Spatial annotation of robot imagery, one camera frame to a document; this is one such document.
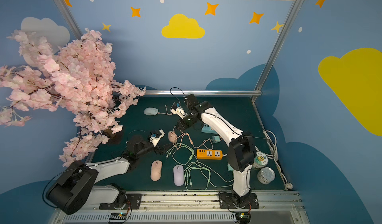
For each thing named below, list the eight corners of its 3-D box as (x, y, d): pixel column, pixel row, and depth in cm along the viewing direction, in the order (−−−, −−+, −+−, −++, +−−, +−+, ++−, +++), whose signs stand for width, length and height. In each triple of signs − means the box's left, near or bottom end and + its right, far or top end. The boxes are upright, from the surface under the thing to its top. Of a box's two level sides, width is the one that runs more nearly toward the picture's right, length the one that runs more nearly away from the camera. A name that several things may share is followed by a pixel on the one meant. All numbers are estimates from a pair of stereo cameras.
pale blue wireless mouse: (144, 115, 112) (143, 112, 110) (145, 109, 116) (144, 107, 114) (157, 115, 113) (157, 113, 110) (158, 109, 116) (158, 107, 114)
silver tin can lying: (257, 184, 82) (262, 181, 77) (254, 170, 87) (258, 166, 81) (271, 184, 83) (277, 181, 77) (267, 171, 87) (272, 167, 82)
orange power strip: (196, 158, 91) (196, 156, 88) (196, 150, 94) (196, 148, 92) (222, 160, 90) (223, 158, 88) (221, 152, 94) (222, 150, 91)
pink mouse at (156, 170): (149, 181, 82) (148, 180, 80) (153, 161, 89) (152, 160, 87) (160, 181, 82) (159, 180, 80) (162, 161, 89) (162, 160, 87)
